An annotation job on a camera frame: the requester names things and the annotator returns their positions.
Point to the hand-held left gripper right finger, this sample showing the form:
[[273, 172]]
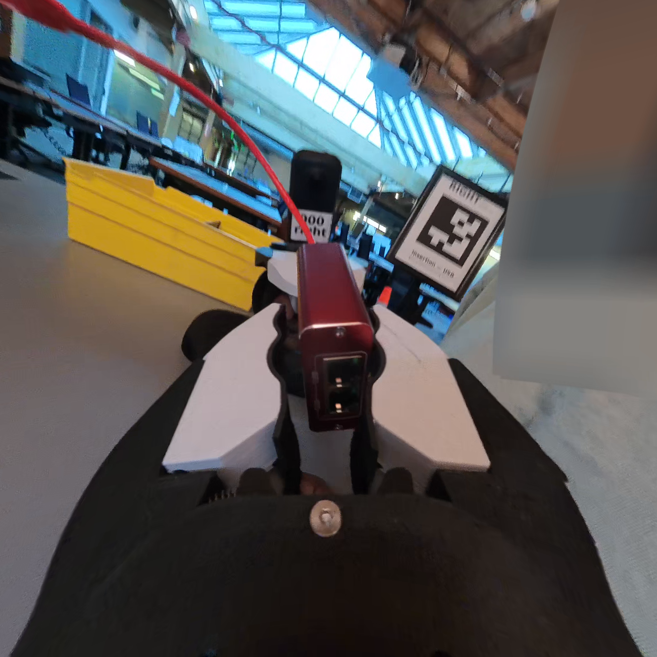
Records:
[[426, 410]]

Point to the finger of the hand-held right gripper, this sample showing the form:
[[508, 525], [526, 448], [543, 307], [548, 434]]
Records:
[[282, 274], [358, 272]]

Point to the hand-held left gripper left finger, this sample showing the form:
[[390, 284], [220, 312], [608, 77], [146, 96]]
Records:
[[226, 410]]

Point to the red ethernet splitter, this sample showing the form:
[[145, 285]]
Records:
[[328, 287]]

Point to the yellow plastic bin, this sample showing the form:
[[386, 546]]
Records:
[[154, 231]]

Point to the grey desk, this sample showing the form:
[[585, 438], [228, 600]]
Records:
[[77, 359]]

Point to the person's left hand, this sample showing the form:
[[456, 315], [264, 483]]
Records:
[[314, 485]]

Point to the black quilted wrist pad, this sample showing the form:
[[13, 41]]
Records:
[[210, 333]]

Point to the black white marker sign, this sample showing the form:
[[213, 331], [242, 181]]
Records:
[[451, 236]]

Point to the long wooden table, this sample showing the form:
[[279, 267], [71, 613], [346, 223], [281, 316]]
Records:
[[77, 110]]

